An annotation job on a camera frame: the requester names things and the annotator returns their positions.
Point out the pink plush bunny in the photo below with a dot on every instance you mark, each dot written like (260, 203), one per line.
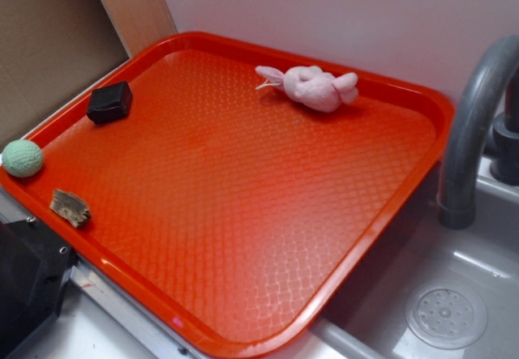
(311, 86)

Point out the red plastic tray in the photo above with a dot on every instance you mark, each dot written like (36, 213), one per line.
(233, 214)

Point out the black square block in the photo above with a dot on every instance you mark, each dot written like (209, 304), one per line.
(109, 103)

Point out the grey toy sink basin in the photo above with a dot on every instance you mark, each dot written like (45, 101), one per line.
(424, 291)

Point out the light wooden board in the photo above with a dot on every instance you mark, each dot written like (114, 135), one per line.
(140, 23)

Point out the green foam ball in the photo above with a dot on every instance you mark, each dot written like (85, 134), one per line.
(22, 158)

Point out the brown cardboard panel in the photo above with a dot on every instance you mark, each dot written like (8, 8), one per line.
(51, 50)

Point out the black faucet handle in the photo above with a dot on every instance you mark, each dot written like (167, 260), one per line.
(504, 168)

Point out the grey toy faucet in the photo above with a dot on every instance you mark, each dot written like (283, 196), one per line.
(481, 101)

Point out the brown wood chip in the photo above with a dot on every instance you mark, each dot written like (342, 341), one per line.
(70, 207)

